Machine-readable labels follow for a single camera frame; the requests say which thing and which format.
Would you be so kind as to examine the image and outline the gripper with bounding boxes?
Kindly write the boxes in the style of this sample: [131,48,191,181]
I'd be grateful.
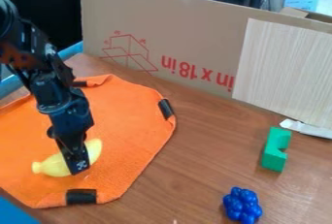
[35,78,96,176]

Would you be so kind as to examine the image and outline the yellow toy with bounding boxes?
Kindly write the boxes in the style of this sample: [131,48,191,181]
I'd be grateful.
[31,138,104,178]

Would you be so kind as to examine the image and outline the orange cloth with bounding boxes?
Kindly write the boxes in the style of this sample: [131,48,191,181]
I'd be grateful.
[0,74,179,209]

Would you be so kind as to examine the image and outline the cardboard box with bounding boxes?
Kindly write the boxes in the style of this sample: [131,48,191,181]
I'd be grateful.
[79,0,332,100]

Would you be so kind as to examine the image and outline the blue toy grapes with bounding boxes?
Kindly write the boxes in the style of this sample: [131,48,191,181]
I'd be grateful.
[221,186,265,224]

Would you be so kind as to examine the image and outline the green block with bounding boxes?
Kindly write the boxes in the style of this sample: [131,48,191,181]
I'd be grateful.
[259,126,293,174]

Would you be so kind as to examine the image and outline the light wooden board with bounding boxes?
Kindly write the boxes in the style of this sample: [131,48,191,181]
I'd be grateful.
[230,17,332,131]

